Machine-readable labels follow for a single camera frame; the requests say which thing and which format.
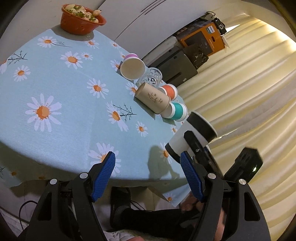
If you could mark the person's right hand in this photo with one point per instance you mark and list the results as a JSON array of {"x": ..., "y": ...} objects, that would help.
[{"x": 190, "y": 202}]

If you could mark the brown kraft paper cup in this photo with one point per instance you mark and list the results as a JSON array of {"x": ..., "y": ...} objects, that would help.
[{"x": 153, "y": 98}]

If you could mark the orange cardboard appliance box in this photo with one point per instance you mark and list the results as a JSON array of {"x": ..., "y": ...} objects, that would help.
[{"x": 205, "y": 34}]

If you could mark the dark grey suitcase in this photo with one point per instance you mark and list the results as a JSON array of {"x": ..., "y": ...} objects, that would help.
[{"x": 177, "y": 69}]

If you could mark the cream curtain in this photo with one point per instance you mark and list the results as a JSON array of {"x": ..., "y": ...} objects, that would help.
[{"x": 247, "y": 93}]

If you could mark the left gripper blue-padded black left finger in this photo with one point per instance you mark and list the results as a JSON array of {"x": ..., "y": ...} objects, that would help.
[{"x": 65, "y": 210}]

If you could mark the clear glass tumbler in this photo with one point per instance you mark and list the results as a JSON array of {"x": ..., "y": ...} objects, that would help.
[{"x": 152, "y": 76}]

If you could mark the dark brown handbag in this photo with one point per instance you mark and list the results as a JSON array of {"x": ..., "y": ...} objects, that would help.
[{"x": 196, "y": 55}]

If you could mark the white cup with orange sleeve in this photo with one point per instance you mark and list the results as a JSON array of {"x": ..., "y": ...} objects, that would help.
[{"x": 169, "y": 90}]

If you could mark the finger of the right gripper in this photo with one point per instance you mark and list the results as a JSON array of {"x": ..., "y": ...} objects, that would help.
[{"x": 200, "y": 153}]

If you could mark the white cup with teal sleeve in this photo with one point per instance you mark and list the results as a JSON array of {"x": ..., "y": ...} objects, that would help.
[{"x": 175, "y": 111}]

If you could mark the white suitcase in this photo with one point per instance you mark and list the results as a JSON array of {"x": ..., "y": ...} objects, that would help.
[{"x": 161, "y": 49}]

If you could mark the red colander bowl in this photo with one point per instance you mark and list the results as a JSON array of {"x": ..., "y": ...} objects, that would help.
[{"x": 77, "y": 26}]

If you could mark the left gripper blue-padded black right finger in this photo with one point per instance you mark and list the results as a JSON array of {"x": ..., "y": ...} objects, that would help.
[{"x": 244, "y": 217}]

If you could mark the white cup with pink band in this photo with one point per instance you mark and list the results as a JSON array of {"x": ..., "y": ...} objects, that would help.
[{"x": 132, "y": 67}]

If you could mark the white wardrobe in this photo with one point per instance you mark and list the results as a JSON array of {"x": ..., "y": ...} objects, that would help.
[{"x": 140, "y": 26}]

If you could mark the blue daisy tablecloth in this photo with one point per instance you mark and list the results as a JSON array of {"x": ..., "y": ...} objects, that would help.
[{"x": 64, "y": 106}]

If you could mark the mushrooms in bowl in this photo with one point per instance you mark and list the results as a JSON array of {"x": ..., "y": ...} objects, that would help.
[{"x": 83, "y": 13}]

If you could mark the black camera bag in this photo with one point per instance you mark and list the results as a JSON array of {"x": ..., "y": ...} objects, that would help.
[{"x": 211, "y": 16}]

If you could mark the white cup with black bands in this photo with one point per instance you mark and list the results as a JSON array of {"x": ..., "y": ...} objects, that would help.
[{"x": 202, "y": 129}]

